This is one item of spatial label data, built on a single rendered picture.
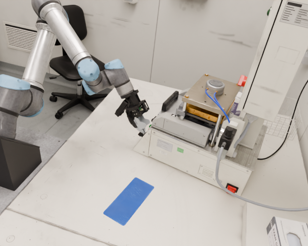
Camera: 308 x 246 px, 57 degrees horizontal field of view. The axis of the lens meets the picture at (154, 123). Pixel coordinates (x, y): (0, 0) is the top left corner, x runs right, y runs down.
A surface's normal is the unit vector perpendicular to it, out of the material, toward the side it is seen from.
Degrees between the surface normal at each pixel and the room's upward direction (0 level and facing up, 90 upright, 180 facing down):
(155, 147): 90
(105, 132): 0
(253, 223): 0
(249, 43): 90
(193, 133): 90
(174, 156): 90
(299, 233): 4
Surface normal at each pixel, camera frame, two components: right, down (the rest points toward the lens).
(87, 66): 0.00, -0.18
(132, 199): 0.11, -0.80
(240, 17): -0.28, 0.54
